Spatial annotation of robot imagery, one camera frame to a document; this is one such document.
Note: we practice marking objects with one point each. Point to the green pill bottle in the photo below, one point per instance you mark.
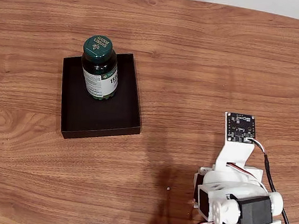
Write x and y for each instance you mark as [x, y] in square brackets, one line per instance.
[97, 47]

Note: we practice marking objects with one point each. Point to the black open box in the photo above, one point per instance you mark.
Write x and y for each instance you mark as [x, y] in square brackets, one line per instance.
[98, 117]

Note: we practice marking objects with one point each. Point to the black camera board, white mount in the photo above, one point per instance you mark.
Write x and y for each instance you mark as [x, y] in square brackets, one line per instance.
[239, 127]

